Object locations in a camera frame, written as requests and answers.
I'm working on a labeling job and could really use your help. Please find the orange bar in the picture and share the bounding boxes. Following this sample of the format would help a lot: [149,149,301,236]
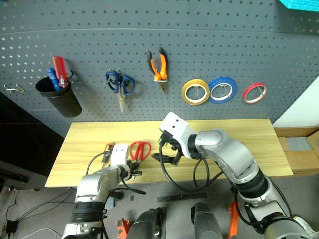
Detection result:
[228,201,241,239]

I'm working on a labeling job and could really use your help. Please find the silver metal peg hook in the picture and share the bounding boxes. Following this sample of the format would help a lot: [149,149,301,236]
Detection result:
[3,83,25,94]

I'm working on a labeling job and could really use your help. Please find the white floor cable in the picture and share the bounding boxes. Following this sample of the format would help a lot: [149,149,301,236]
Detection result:
[31,227,63,238]

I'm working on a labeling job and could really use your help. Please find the black ruler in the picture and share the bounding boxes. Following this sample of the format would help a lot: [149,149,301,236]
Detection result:
[157,192,207,203]

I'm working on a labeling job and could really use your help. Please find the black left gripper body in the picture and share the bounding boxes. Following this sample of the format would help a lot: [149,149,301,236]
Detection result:
[126,159,140,175]

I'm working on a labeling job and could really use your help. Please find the brown cardboard box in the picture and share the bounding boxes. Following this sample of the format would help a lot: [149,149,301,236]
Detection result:
[273,126,319,177]

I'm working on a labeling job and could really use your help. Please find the orange black hand tool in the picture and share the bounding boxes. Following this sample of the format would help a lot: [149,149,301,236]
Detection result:
[101,142,116,170]

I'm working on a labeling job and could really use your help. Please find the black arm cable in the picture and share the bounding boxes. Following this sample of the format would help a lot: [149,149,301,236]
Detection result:
[159,139,225,193]
[86,151,147,195]

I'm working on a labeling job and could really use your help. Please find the dark rounded shape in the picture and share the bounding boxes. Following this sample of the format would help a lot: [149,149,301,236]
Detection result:
[129,207,168,239]
[191,202,224,239]

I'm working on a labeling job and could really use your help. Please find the black power adapter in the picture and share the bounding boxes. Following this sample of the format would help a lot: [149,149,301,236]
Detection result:
[5,220,18,234]

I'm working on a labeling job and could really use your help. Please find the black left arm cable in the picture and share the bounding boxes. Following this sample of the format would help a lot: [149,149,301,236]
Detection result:
[86,151,147,195]

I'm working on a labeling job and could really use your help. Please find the blue tape roll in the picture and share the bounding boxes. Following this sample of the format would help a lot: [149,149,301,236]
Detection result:
[208,76,238,104]

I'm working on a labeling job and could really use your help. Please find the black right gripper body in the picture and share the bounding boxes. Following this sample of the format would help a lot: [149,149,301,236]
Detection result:
[159,131,184,157]

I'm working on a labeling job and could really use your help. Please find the orange black pliers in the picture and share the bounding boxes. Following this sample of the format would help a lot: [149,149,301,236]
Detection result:
[146,47,169,95]

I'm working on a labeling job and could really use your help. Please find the grey metal pegboard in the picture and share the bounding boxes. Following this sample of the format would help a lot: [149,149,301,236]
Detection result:
[0,0,319,138]

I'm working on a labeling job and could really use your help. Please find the teal foam block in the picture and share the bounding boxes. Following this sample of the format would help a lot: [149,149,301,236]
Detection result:
[277,0,319,13]

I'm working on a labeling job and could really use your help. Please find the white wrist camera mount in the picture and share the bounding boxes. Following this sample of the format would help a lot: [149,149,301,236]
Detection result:
[159,112,198,158]
[109,143,130,173]

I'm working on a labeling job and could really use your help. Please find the black floor cable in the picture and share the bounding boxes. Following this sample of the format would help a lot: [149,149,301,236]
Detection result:
[0,188,77,239]

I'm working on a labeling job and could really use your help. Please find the orange clamp piece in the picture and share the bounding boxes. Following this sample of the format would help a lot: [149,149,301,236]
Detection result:
[116,218,131,239]

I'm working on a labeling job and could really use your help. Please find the yellow tape roll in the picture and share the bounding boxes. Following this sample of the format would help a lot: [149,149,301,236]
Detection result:
[181,78,211,106]

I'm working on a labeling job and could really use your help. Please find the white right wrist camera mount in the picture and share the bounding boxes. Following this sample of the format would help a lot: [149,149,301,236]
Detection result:
[159,112,198,158]

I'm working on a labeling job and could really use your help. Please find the blue handled scissors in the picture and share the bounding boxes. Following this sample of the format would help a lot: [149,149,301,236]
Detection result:
[104,69,136,113]

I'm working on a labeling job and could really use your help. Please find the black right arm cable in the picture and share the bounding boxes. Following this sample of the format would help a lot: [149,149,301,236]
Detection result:
[159,139,225,193]

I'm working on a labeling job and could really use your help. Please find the red handled scissors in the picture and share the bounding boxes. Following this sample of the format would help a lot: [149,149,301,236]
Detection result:
[128,141,152,170]

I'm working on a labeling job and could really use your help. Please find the red tape roll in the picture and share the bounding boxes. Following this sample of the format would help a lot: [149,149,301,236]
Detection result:
[243,81,268,105]

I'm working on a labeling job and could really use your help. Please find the blue handled tool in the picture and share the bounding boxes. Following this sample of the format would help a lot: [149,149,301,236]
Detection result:
[47,67,61,92]

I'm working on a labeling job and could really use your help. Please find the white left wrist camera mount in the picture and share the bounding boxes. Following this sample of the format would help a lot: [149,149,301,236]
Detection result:
[109,143,130,173]

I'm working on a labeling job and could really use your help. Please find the black cup holder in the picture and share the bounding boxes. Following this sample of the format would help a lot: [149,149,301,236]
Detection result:
[35,76,83,118]

